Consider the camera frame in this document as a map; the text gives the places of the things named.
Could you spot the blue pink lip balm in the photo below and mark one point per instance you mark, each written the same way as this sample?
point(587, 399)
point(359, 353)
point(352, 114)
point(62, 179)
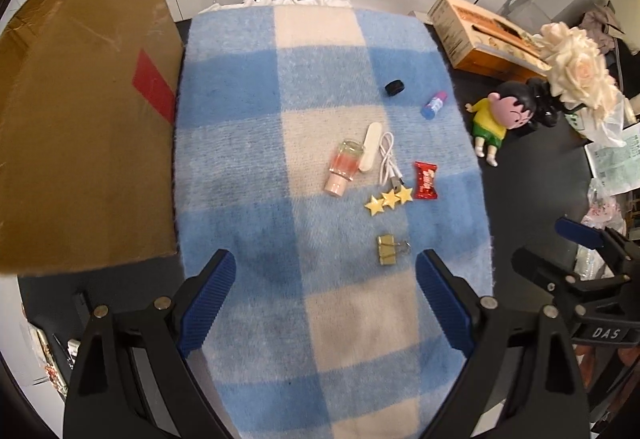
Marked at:
point(434, 105)

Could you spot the large cardboard box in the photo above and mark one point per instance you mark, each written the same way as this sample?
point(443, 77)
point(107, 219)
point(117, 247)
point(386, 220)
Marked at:
point(88, 107)

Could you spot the yellow stars hair clip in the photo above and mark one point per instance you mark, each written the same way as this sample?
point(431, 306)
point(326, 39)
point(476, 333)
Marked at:
point(389, 200)

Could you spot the white plastic bag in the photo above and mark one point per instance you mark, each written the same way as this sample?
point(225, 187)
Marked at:
point(608, 133)

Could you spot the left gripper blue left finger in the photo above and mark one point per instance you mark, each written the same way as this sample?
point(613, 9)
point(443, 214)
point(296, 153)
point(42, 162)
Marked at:
point(200, 299)

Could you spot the red candy wrapper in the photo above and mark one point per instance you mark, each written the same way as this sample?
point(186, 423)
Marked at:
point(425, 181)

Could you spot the small black cap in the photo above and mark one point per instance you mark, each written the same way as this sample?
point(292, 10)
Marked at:
point(394, 88)

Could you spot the black vase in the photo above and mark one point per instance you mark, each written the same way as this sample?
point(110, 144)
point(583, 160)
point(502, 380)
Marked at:
point(547, 113)

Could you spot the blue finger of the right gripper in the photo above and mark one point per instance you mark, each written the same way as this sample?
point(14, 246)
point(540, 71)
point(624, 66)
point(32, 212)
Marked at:
point(578, 233)
point(560, 284)

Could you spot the cream artificial roses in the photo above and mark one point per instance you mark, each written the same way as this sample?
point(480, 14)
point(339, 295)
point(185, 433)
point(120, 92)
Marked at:
point(578, 75)

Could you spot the blue white checkered blanket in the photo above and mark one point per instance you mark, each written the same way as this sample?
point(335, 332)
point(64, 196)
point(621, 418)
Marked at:
point(316, 339)

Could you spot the orange white cardboard box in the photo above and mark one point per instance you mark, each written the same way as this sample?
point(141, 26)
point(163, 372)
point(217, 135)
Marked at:
point(479, 41)

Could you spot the gold binder clip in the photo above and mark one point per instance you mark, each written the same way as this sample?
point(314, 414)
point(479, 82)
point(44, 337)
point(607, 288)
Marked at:
point(389, 249)

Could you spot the cartoon boy figurine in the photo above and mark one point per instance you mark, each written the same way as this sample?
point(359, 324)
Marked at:
point(511, 105)

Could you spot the pink small bottle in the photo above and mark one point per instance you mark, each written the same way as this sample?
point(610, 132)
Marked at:
point(343, 167)

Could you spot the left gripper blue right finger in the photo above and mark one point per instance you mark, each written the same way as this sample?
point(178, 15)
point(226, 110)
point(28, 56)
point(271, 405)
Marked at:
point(450, 298)

